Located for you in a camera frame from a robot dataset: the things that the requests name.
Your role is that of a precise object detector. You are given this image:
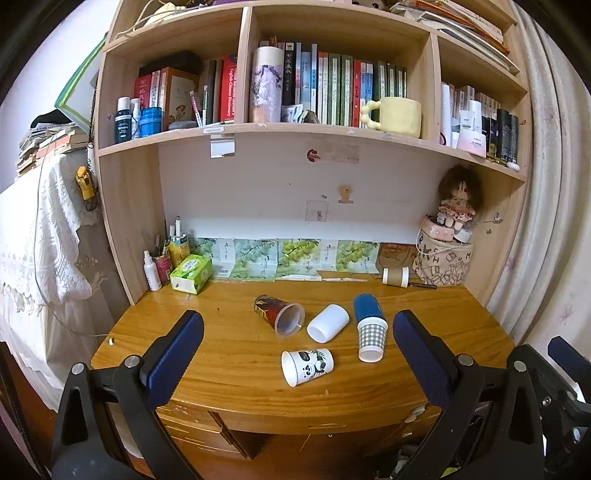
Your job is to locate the white spray bottle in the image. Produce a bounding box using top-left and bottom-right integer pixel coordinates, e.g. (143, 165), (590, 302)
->
(143, 250), (161, 291)

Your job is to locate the dark cosmetic bottle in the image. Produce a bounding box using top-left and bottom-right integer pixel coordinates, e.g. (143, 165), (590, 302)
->
(114, 97), (132, 144)

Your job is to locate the white lace cloth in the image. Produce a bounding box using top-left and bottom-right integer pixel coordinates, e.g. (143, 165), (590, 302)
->
(1, 150), (127, 410)

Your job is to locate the yellow ceramic mug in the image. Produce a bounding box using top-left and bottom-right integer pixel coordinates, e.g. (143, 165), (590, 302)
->
(360, 97), (422, 139)

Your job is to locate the stack of papers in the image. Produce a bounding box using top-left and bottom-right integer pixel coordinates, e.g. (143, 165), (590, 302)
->
(16, 122), (88, 176)

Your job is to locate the black pen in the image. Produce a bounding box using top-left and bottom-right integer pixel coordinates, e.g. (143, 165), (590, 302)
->
(408, 282), (438, 289)

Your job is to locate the red dictionary book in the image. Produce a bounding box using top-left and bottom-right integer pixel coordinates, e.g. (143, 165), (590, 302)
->
(219, 54), (238, 122)

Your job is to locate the pink pen holder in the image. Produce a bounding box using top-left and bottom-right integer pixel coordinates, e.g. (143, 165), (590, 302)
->
(153, 253), (173, 285)

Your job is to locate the panda print paper cup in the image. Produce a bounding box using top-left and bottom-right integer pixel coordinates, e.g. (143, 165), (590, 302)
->
(280, 348), (335, 387)

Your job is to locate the clear red patterned cup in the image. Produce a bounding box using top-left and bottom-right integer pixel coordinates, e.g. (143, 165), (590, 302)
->
(253, 295), (305, 338)

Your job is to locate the white plastic cup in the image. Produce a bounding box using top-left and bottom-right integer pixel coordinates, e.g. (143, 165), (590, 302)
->
(307, 304), (349, 344)

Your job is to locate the white floral tumbler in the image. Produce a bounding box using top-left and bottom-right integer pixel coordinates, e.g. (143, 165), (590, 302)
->
(249, 46), (283, 124)

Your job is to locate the blue jar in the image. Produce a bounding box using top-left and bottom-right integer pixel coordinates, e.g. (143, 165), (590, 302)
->
(139, 107), (162, 138)

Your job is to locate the brown cardboard sheet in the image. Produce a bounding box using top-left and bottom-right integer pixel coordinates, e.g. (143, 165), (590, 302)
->
(377, 243), (417, 272)

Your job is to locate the cream curtain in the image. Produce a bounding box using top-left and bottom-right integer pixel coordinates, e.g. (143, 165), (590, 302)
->
(487, 6), (590, 356)

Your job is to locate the grey checkered paper cup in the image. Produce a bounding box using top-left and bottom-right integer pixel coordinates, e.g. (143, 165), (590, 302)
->
(358, 317), (388, 363)

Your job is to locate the brown sleeve paper cup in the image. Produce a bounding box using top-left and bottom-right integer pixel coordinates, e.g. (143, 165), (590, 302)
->
(382, 266), (410, 288)

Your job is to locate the green tissue box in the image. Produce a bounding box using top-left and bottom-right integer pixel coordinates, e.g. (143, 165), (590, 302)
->
(170, 254), (213, 295)

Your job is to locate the blue plastic cup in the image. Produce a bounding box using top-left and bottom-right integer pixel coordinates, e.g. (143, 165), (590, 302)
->
(353, 293), (385, 323)

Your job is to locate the grape picture strip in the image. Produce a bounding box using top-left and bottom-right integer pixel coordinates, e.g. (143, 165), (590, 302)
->
(189, 238), (380, 281)

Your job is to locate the pink case on bag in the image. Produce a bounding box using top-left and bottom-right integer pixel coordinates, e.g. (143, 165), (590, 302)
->
(421, 216), (455, 242)

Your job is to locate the printed canvas bag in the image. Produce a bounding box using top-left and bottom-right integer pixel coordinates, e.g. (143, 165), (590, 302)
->
(412, 230), (474, 287)

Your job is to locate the wooden bookshelf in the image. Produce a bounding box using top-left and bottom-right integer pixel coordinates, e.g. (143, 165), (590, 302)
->
(94, 1), (532, 303)

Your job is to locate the brown haired doll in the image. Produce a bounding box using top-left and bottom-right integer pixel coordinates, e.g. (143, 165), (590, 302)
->
(436, 165), (484, 232)

